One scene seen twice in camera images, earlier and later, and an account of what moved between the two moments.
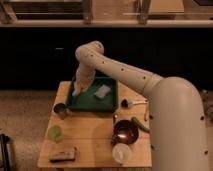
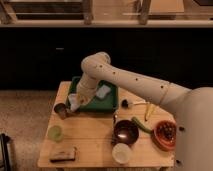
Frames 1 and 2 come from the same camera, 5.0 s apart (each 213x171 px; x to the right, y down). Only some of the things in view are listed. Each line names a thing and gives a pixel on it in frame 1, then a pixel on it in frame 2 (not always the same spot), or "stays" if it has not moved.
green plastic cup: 55,133 stays
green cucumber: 140,125 stays
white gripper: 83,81 to 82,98
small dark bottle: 114,118 stays
